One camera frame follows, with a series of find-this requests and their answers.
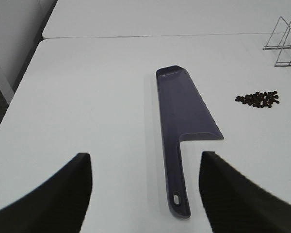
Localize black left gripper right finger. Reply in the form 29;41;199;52
198;151;291;233

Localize purple plastic dustpan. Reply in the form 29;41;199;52
156;65;224;218

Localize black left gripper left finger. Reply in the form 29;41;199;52
0;153;92;233

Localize pile of coffee beans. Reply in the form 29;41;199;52
234;90;280;108

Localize chrome wire dish rack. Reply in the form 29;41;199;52
263;16;291;67

